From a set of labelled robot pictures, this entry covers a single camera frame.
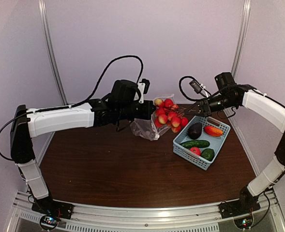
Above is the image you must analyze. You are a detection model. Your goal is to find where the dark purple eggplant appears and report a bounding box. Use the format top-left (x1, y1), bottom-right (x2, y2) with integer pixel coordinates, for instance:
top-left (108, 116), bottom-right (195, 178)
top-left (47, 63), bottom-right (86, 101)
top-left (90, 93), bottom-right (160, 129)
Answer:
top-left (187, 122), bottom-right (202, 140)

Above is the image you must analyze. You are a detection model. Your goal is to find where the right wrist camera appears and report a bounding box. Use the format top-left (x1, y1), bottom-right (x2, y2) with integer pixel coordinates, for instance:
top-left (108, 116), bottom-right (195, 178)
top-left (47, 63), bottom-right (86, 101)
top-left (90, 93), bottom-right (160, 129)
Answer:
top-left (189, 80), bottom-right (211, 98)

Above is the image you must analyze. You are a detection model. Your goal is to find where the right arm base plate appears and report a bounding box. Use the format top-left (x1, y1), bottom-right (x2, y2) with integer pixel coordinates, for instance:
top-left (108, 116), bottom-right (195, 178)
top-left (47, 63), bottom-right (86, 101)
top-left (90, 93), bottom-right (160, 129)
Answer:
top-left (218, 199), bottom-right (261, 219)

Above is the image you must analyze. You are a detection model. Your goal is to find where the green cucumber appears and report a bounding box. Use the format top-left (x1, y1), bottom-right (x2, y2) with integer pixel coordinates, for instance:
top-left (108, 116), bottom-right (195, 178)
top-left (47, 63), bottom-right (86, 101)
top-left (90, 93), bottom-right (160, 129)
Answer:
top-left (180, 140), bottom-right (210, 149)

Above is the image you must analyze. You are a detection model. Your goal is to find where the clear zip top bag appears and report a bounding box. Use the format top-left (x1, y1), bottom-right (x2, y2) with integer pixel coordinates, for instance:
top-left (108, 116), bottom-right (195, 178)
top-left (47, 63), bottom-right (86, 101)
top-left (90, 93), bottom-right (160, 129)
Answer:
top-left (129, 93), bottom-right (176, 141)

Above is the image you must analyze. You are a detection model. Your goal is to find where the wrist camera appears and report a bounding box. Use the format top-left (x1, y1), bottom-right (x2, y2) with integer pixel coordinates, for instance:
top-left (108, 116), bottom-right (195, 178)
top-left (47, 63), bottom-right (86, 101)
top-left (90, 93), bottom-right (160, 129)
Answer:
top-left (134, 78), bottom-right (150, 104)
top-left (189, 80), bottom-right (211, 98)

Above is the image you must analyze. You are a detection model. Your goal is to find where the front aluminium rail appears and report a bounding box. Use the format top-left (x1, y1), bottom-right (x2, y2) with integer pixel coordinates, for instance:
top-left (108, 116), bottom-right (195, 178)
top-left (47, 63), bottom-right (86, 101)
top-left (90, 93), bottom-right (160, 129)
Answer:
top-left (6, 190), bottom-right (285, 232)

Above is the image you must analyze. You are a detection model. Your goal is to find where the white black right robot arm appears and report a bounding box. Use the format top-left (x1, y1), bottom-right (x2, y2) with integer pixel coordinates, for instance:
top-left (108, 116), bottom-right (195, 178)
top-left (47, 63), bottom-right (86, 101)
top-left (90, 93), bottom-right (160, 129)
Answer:
top-left (189, 72), bottom-right (285, 214)

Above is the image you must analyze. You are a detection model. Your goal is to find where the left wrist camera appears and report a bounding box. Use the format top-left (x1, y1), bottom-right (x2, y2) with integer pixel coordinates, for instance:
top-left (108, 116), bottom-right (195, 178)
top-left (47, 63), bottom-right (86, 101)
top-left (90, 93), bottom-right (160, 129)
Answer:
top-left (134, 78), bottom-right (150, 104)

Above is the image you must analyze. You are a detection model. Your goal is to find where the right aluminium frame post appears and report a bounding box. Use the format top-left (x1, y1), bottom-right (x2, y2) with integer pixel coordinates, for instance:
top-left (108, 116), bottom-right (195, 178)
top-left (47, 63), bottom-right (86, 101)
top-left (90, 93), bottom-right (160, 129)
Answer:
top-left (231, 0), bottom-right (251, 78)

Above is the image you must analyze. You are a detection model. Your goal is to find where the light blue plastic basket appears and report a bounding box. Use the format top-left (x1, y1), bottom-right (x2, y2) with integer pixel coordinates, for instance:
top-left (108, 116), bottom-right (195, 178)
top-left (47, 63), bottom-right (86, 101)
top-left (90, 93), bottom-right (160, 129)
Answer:
top-left (173, 116), bottom-right (230, 170)

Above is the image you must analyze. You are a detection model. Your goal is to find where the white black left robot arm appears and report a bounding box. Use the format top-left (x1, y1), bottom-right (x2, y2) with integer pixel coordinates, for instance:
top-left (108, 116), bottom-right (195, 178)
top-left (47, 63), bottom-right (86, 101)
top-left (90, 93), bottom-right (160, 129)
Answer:
top-left (10, 79), bottom-right (155, 215)

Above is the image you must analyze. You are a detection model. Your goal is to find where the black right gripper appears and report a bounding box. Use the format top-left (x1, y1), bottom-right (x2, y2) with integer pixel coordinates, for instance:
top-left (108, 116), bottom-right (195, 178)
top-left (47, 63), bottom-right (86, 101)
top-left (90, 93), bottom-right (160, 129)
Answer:
top-left (185, 93), bottom-right (237, 117)

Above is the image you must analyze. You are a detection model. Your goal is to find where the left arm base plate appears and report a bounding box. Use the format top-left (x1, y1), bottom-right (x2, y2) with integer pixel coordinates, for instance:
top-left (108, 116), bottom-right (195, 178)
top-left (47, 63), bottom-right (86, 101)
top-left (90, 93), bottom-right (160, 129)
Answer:
top-left (31, 198), bottom-right (74, 219)

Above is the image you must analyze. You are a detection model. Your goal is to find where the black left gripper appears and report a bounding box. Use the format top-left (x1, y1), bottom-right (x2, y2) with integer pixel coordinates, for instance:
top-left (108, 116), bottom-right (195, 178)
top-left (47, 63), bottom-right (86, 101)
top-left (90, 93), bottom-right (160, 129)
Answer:
top-left (118, 99), bottom-right (156, 120)

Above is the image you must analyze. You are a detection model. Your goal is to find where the red peach bunch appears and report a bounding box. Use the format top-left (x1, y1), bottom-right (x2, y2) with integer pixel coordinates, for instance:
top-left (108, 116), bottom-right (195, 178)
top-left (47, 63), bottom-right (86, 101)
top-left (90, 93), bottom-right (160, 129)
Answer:
top-left (154, 98), bottom-right (189, 133)

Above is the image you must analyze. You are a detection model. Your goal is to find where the orange red pepper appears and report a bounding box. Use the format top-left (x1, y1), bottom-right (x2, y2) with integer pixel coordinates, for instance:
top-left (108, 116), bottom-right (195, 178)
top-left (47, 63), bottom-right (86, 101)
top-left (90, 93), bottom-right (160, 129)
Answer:
top-left (204, 126), bottom-right (224, 137)

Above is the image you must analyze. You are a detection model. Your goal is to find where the left aluminium frame post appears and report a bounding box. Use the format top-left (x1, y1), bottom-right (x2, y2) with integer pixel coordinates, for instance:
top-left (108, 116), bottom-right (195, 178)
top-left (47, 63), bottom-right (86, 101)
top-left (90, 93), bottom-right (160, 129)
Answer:
top-left (37, 0), bottom-right (68, 106)

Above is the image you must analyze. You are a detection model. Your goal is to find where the red tomato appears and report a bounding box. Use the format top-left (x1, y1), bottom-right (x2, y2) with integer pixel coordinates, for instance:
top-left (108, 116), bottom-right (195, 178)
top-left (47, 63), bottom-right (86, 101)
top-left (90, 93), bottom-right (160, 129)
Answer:
top-left (190, 147), bottom-right (201, 156)

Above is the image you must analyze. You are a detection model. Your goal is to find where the green bell pepper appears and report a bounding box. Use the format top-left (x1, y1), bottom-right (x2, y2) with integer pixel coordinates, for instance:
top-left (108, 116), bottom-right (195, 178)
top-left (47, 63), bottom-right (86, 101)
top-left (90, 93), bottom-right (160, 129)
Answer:
top-left (201, 148), bottom-right (215, 161)

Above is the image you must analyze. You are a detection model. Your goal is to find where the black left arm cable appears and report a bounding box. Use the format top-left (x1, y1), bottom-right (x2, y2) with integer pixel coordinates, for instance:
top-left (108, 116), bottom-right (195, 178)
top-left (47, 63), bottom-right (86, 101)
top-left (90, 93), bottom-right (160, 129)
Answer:
top-left (0, 55), bottom-right (144, 162)

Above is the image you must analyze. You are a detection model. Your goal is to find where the aluminium frame post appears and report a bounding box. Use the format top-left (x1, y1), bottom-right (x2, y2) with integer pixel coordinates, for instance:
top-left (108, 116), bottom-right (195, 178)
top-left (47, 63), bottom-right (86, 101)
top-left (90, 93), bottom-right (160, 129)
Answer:
top-left (231, 0), bottom-right (251, 78)
top-left (37, 0), bottom-right (68, 106)

